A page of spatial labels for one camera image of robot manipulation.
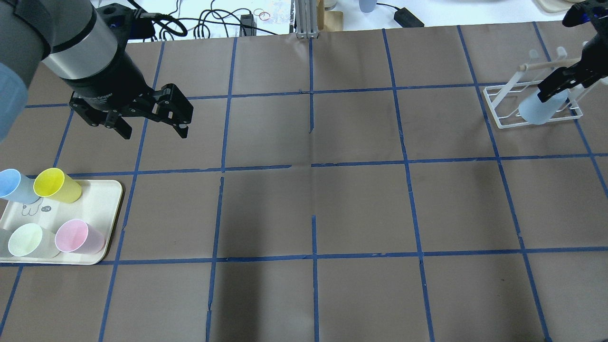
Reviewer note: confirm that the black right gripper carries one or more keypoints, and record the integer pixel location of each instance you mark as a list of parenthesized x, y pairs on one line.
[(593, 51)]

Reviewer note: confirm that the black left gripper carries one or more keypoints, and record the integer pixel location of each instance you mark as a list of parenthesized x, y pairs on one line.
[(110, 78)]

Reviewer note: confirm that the pale blue plastic cup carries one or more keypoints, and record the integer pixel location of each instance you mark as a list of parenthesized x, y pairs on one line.
[(535, 112)]

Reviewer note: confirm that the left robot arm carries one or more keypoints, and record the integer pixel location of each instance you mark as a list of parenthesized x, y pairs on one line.
[(86, 48)]

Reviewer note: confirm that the yellow plastic cup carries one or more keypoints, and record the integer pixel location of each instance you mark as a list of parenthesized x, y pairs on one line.
[(56, 185)]

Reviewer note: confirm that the pink plastic cup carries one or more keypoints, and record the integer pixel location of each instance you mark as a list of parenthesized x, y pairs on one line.
[(78, 237)]

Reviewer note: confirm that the pale green plastic cup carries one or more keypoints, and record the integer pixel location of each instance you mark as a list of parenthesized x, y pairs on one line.
[(32, 240)]

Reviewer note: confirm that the cream plastic tray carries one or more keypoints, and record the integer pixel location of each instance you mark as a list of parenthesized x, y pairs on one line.
[(98, 206)]

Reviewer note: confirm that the black power adapter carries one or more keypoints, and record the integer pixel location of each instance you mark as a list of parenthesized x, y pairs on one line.
[(406, 19)]

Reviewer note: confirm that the wooden stand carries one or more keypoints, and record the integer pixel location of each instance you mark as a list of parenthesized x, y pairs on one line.
[(328, 19)]

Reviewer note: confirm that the white wire cup rack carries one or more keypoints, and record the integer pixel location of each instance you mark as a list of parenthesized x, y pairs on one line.
[(503, 100)]

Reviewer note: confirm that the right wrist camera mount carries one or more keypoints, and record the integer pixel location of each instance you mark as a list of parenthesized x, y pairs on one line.
[(594, 11)]

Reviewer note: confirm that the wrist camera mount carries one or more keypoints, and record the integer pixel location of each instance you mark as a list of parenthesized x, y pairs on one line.
[(594, 11), (128, 23)]

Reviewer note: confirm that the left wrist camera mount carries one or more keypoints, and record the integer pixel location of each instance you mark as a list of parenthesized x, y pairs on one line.
[(128, 23)]

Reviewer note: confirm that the aluminium frame post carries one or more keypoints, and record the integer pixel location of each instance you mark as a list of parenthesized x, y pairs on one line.
[(305, 19)]

